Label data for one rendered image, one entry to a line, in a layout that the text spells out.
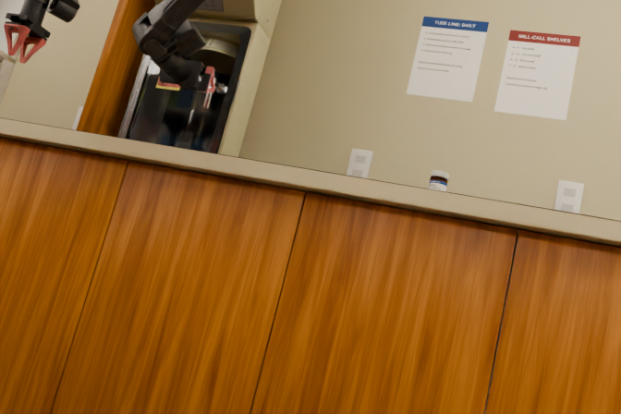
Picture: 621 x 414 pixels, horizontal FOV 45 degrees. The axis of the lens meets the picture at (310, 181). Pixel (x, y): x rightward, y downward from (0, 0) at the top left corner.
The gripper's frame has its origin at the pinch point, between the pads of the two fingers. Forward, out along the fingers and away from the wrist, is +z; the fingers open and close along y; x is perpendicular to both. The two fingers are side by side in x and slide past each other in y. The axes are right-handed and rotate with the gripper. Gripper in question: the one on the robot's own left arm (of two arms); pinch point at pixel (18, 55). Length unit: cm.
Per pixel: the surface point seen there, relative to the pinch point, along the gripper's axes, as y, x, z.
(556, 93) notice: 76, -126, -38
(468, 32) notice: 76, -96, -55
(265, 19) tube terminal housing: 37, -46, -34
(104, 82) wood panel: 24.9, -8.8, -4.6
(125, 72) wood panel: 32.5, -8.7, -11.1
